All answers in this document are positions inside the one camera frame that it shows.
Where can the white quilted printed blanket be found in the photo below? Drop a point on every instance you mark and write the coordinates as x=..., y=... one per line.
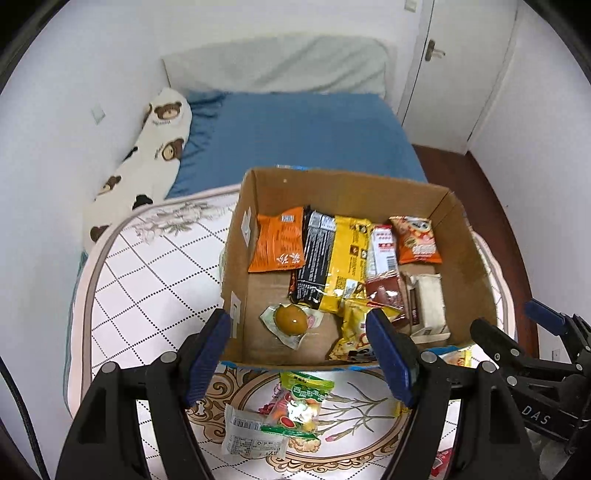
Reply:
x=138, y=300

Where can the bear print pillow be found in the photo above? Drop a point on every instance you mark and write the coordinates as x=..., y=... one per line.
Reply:
x=157, y=152

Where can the black snack bar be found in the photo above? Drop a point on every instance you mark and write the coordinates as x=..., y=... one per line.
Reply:
x=314, y=258

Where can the packed braised egg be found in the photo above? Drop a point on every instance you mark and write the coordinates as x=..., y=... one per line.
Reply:
x=288, y=318

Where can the orange panda snack packet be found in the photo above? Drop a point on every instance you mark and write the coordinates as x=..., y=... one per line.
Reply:
x=418, y=240

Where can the plain orange snack packet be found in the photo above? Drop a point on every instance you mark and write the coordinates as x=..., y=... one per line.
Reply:
x=277, y=240

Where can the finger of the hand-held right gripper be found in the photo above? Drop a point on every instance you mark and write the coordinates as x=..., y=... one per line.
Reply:
x=549, y=316
x=498, y=341

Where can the printed cardboard box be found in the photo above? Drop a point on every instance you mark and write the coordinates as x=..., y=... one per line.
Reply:
x=346, y=194

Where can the red and white sachet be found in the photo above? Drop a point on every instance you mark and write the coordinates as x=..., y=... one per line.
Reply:
x=383, y=254

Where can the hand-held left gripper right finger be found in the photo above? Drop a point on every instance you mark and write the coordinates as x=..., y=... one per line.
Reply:
x=392, y=355

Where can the yellow panda mushroom packet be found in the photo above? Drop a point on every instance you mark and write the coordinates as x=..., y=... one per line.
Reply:
x=353, y=327

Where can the green candy packet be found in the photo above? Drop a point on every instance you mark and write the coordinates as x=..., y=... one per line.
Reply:
x=300, y=397

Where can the clear white snack packet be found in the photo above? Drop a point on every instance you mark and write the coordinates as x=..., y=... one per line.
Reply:
x=249, y=436

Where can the blue bed sheet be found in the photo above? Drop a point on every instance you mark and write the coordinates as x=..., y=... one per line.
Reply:
x=300, y=134

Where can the white door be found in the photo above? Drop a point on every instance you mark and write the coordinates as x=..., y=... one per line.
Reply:
x=457, y=92

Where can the brown snack packet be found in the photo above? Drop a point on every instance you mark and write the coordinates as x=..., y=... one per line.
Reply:
x=385, y=293

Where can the yellow biscuit packet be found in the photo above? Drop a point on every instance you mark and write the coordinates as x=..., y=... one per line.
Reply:
x=457, y=358

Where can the grey-green pillow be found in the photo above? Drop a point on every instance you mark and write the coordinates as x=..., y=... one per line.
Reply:
x=277, y=64

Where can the white wall socket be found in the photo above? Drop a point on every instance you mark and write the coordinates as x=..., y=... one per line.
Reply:
x=98, y=115

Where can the small red snack packet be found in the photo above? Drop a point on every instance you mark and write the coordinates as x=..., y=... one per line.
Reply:
x=444, y=464

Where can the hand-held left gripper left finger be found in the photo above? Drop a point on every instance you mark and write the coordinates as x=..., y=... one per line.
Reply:
x=207, y=355

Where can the long yellow snack packet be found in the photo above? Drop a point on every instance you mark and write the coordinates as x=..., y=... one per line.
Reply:
x=346, y=258

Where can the white wafer packet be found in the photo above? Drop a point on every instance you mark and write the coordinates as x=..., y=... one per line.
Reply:
x=427, y=300

